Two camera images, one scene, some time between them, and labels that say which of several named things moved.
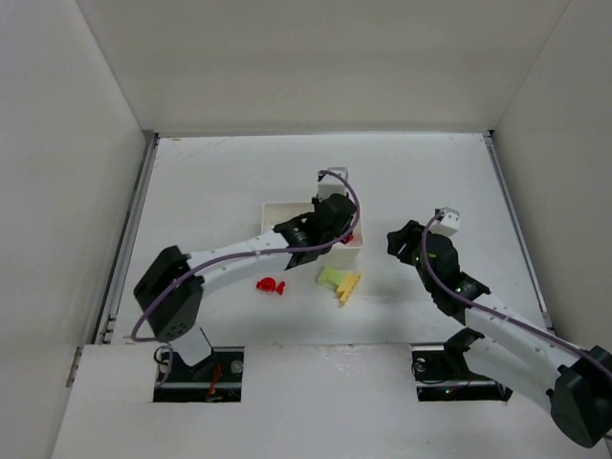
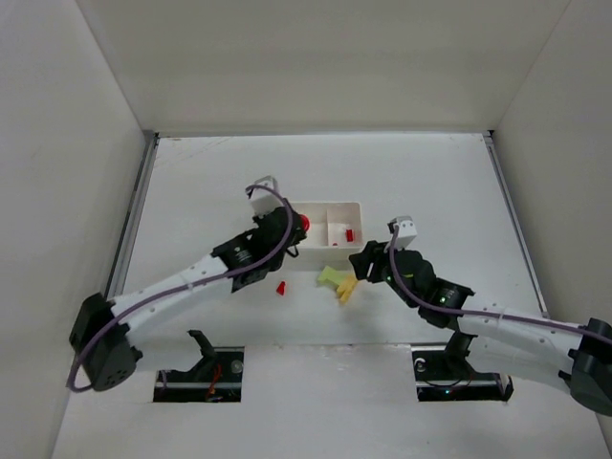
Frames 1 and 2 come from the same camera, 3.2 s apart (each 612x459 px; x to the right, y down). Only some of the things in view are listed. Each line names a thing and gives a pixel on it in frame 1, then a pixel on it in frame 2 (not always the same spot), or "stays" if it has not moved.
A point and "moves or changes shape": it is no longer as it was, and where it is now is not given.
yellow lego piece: [347, 285] stays
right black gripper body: [411, 239] → [368, 263]
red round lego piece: [267, 284] moves or changes shape
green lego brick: [332, 276] stays
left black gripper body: [338, 218] → [291, 229]
